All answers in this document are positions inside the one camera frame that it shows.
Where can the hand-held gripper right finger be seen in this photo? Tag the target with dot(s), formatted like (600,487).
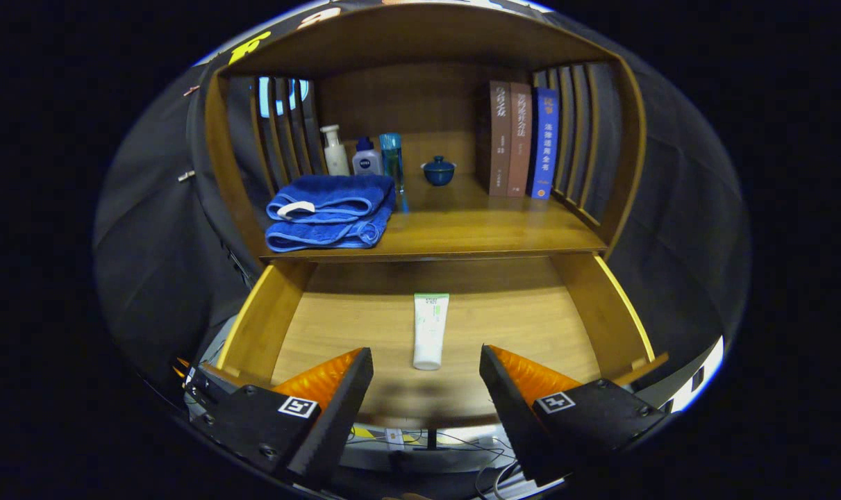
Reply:
(514,417)

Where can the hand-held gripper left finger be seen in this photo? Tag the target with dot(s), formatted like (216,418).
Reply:
(340,417)

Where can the wooden drawer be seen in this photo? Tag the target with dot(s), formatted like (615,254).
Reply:
(364,326)

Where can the white green tube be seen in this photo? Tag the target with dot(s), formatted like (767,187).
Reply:
(430,333)

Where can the wooden countertop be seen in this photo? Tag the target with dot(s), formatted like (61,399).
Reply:
(476,222)

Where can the wooden cabinet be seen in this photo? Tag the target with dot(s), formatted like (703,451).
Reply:
(406,97)

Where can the folded blue towel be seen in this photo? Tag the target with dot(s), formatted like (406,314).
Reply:
(330,208)

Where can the white lotion bottle blue cap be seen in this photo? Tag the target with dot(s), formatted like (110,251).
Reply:
(367,163)

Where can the blue lidded teacup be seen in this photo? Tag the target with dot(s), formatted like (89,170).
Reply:
(438,171)

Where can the clear blue bottle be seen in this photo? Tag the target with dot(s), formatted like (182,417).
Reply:
(393,163)

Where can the white pump bottle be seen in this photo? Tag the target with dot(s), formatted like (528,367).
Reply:
(335,156)

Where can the blue book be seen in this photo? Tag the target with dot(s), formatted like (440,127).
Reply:
(545,146)

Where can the reddish brown book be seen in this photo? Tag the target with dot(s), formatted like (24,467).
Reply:
(520,139)

